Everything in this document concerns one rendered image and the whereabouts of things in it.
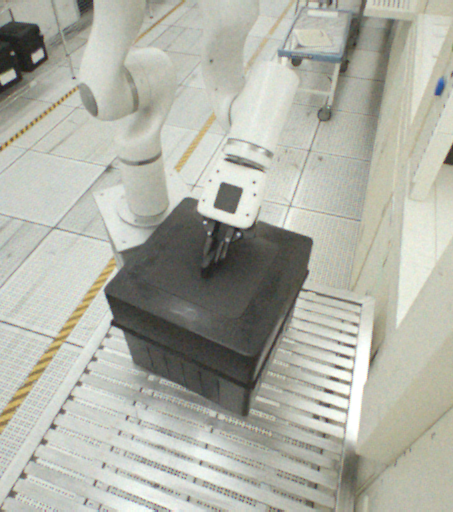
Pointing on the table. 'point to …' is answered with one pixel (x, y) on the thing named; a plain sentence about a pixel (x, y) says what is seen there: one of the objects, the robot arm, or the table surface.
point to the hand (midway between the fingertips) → (216, 250)
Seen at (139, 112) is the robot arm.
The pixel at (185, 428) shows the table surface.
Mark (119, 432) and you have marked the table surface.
